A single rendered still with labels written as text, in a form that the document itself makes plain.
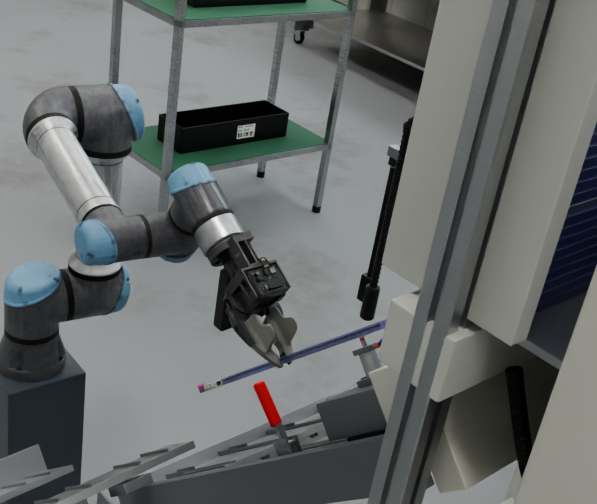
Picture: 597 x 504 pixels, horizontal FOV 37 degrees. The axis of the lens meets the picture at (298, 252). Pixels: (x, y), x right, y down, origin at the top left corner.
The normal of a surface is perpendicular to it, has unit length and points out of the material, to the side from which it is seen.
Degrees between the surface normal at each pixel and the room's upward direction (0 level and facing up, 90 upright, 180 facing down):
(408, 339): 90
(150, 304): 0
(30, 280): 8
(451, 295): 90
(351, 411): 90
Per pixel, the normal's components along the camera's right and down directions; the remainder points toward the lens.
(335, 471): -0.75, 0.21
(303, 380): 0.15, -0.87
